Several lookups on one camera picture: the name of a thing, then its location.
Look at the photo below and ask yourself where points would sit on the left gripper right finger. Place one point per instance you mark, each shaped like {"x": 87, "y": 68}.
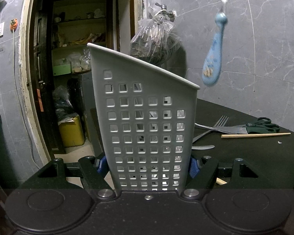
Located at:
{"x": 203, "y": 174}

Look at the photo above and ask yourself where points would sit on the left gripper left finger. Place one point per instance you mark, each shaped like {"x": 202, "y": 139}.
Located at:
{"x": 92, "y": 181}

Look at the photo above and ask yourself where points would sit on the white perforated utensil basket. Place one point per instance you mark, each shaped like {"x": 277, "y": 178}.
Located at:
{"x": 146, "y": 118}

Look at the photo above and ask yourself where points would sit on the blue handled spoon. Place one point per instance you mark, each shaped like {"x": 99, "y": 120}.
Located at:
{"x": 213, "y": 62}

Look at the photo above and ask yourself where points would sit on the butter knife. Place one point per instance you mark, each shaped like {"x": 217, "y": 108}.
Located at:
{"x": 203, "y": 147}

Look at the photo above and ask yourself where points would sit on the wooden chopstick long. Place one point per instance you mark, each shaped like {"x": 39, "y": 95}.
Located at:
{"x": 229, "y": 136}

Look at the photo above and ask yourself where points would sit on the yellow container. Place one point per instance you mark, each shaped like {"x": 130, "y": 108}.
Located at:
{"x": 71, "y": 131}

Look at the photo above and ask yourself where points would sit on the metal fork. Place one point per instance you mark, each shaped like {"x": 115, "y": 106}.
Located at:
{"x": 221, "y": 122}

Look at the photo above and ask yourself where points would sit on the green box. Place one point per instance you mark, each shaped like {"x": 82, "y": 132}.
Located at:
{"x": 61, "y": 69}

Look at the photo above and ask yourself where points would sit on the plastic bag of dark contents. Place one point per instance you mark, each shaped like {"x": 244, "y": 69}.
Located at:
{"x": 155, "y": 41}

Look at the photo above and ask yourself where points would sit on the green handled scissors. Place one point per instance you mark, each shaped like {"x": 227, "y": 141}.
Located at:
{"x": 262, "y": 125}

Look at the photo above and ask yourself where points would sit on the wall faucet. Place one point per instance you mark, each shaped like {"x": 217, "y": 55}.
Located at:
{"x": 155, "y": 7}

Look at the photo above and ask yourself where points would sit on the orange wall hook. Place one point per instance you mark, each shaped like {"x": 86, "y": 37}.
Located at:
{"x": 13, "y": 25}

